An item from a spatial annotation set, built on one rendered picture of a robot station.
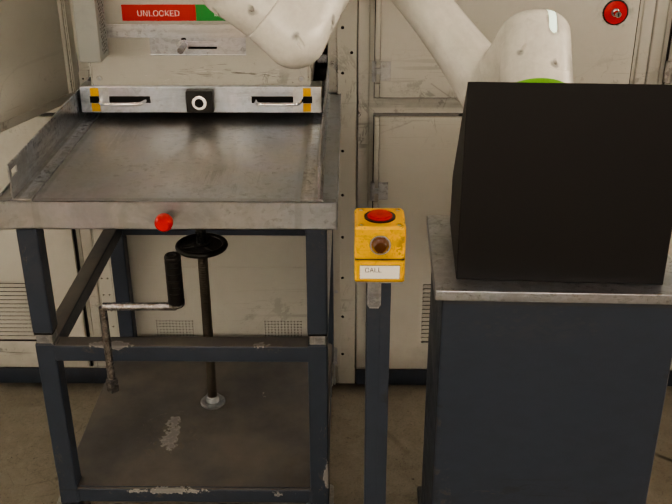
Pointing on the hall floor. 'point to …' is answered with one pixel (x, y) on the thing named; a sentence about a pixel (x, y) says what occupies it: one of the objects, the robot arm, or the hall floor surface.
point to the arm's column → (543, 401)
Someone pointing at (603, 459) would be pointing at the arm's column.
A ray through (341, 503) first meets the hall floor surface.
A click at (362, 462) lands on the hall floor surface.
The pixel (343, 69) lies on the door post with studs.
